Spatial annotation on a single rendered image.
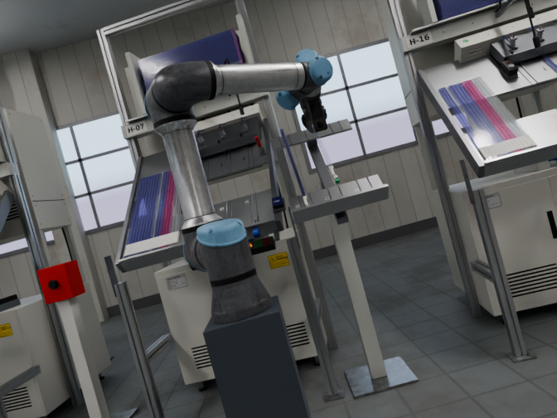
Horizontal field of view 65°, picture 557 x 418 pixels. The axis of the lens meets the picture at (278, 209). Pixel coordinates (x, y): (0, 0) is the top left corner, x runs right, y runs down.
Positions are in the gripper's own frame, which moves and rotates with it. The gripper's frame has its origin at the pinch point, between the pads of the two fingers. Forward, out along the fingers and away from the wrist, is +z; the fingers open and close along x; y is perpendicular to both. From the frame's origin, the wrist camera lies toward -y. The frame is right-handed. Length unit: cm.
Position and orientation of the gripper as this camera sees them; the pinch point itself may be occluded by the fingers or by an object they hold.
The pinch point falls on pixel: (315, 131)
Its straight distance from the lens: 168.2
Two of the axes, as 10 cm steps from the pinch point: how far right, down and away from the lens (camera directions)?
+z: 1.3, 4.6, 8.8
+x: -9.6, 2.7, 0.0
